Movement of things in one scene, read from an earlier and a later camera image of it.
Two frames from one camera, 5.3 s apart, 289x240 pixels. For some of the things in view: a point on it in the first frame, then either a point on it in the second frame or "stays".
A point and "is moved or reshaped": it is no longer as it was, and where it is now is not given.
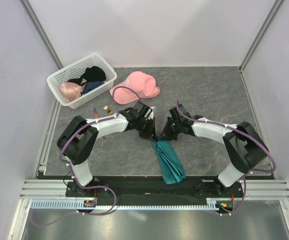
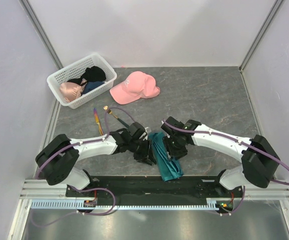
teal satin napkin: x=172 y=167 is moved or reshaped
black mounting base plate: x=153 y=191 stays
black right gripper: x=166 y=133 → x=178 y=154
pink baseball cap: x=144 y=84 stays
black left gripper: x=151 y=133 → x=146 y=156
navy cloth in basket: x=90 y=85 stays
